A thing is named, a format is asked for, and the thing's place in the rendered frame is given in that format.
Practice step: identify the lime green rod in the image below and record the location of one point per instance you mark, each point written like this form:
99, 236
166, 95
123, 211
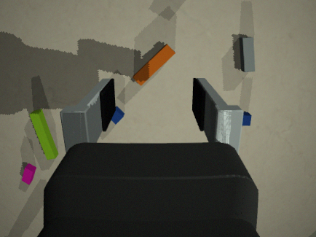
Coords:
43, 133

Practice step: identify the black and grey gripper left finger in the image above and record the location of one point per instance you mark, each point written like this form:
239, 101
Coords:
92, 115

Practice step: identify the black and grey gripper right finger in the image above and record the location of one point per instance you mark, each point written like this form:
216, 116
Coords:
220, 122

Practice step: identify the magenta block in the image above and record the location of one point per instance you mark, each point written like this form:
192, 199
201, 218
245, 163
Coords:
28, 173

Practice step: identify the orange rectangular block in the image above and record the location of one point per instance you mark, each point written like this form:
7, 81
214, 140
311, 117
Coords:
153, 64

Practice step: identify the grey rectangular block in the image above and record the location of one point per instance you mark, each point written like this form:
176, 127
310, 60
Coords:
247, 58

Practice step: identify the small blue cube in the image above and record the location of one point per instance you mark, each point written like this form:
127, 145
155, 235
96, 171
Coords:
246, 118
118, 115

